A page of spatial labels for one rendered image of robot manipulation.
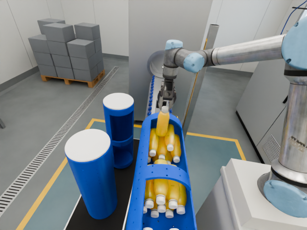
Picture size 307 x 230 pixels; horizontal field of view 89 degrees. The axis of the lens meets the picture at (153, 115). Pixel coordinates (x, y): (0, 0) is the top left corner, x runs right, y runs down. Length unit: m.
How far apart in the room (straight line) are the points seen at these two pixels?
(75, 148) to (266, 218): 1.00
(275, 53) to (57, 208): 2.13
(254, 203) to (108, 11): 5.33
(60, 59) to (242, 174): 3.79
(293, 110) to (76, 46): 3.56
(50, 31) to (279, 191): 3.89
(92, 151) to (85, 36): 3.23
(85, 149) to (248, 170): 0.90
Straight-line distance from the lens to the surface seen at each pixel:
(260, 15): 5.60
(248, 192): 0.81
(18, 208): 2.31
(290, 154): 0.58
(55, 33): 3.86
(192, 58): 0.67
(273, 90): 2.84
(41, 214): 2.17
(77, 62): 3.84
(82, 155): 1.07
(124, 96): 1.55
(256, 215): 0.77
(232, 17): 5.38
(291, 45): 0.49
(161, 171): 0.73
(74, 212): 1.90
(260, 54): 0.68
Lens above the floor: 1.85
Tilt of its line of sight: 38 degrees down
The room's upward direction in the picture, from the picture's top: 7 degrees clockwise
